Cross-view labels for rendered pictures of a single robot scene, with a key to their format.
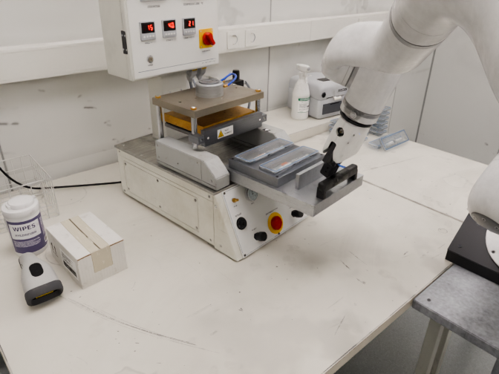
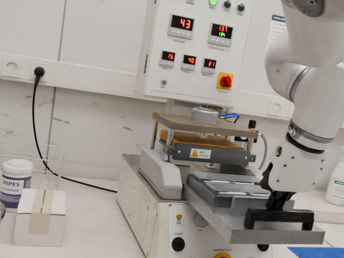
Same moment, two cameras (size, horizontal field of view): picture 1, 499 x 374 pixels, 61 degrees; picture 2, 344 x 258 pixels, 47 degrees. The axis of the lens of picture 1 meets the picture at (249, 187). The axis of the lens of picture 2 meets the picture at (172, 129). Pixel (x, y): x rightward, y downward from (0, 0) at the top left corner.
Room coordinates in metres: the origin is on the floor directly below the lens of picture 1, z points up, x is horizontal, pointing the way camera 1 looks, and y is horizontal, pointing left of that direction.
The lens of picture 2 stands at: (0.12, -0.35, 1.24)
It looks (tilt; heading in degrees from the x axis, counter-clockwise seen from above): 8 degrees down; 28
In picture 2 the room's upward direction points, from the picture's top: 9 degrees clockwise
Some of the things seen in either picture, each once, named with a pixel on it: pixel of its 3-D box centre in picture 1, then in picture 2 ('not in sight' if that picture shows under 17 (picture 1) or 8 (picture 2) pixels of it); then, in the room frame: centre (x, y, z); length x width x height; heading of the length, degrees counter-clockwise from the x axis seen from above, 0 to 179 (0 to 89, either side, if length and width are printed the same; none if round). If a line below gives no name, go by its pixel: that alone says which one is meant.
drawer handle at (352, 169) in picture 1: (338, 180); (280, 218); (0.90, -0.21, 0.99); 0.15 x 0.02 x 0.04; 138
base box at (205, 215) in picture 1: (217, 178); (194, 209); (1.20, 0.10, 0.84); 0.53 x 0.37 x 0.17; 48
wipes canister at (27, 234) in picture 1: (25, 225); (16, 184); (0.93, 0.59, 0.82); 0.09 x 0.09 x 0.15
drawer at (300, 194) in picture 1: (291, 170); (244, 202); (0.99, -0.11, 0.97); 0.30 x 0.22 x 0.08; 48
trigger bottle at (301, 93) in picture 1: (301, 92); (341, 175); (1.95, -0.24, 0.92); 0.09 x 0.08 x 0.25; 32
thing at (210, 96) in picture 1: (207, 99); (204, 128); (1.23, 0.13, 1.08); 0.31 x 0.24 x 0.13; 138
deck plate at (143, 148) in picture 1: (203, 150); (189, 176); (1.22, 0.14, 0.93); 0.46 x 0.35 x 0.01; 48
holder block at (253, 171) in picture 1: (277, 160); (236, 191); (1.02, -0.07, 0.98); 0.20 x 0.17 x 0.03; 138
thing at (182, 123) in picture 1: (212, 108); (203, 136); (1.20, 0.11, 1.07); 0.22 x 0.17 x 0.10; 138
